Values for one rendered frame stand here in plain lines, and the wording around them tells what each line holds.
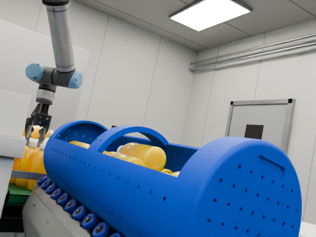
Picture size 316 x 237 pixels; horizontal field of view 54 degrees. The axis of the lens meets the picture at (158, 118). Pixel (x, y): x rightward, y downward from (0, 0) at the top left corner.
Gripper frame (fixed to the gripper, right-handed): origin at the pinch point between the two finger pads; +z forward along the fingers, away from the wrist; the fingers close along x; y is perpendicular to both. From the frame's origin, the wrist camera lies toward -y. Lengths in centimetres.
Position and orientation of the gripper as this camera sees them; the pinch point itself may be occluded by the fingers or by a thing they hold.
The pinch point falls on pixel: (33, 143)
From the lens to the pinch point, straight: 149.7
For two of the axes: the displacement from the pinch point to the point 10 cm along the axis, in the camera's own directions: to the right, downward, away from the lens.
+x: 8.1, 2.2, 5.5
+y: 5.6, 0.3, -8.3
